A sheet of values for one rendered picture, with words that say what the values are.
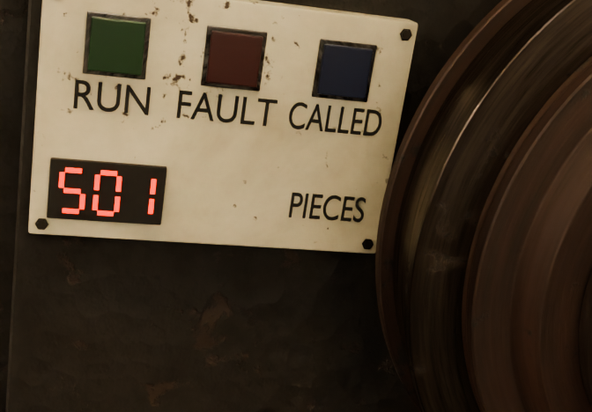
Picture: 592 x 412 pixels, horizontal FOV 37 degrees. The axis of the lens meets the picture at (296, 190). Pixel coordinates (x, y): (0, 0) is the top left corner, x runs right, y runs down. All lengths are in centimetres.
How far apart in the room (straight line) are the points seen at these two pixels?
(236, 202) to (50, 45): 17
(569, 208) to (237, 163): 24
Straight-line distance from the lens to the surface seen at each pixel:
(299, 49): 63
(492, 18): 60
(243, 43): 62
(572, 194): 54
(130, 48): 61
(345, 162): 66
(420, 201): 58
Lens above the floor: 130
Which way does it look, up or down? 17 degrees down
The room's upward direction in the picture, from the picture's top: 9 degrees clockwise
